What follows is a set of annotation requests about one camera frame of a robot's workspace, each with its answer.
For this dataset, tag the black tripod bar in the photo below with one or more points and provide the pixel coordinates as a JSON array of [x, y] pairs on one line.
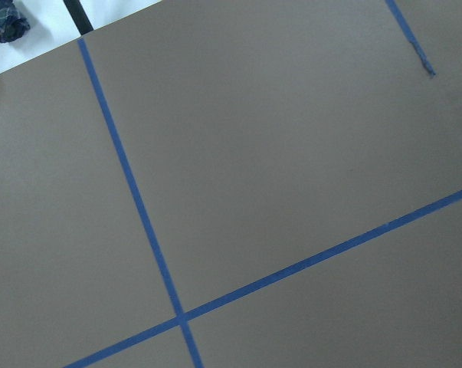
[[79, 16]]

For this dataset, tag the dark blue crumpled cloth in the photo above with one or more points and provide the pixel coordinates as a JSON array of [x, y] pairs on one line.
[[13, 24]]

